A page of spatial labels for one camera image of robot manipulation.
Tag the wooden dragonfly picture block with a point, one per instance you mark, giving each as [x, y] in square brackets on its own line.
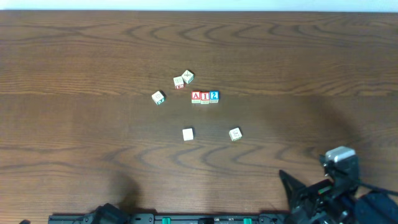
[187, 76]

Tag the blue number 2 block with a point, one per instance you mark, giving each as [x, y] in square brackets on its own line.
[214, 96]

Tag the white block blue engraving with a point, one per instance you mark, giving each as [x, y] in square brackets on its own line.
[188, 134]

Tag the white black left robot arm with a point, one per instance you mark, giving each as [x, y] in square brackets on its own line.
[106, 214]

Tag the wooden block engraved five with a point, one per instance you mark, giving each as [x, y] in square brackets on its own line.
[178, 82]

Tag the wooden block engraved zero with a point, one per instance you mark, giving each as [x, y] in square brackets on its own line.
[158, 97]

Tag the red letter I block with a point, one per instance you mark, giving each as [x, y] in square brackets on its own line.
[204, 98]

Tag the wooden block green side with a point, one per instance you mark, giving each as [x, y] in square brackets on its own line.
[235, 134]

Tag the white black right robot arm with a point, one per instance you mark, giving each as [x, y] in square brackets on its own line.
[374, 207]

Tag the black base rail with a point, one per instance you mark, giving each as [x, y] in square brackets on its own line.
[267, 218]

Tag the red letter A block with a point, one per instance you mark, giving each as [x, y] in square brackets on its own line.
[195, 97]

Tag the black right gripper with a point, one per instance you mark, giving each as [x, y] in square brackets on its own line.
[314, 193]

